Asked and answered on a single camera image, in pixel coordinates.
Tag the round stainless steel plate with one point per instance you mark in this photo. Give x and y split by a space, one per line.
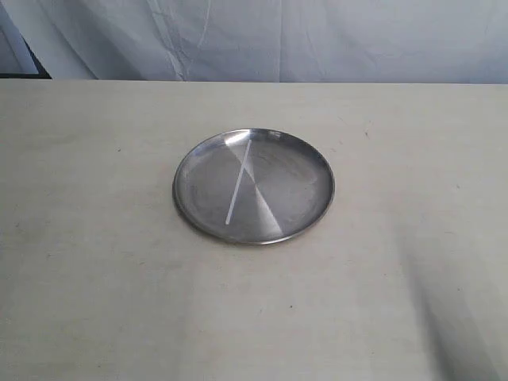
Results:
287 186

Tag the white plastic straw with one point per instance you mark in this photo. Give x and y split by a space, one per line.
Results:
237 184

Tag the white backdrop curtain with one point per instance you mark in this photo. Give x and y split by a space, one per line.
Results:
268 41

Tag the dark frame at left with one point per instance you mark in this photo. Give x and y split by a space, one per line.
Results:
17 59

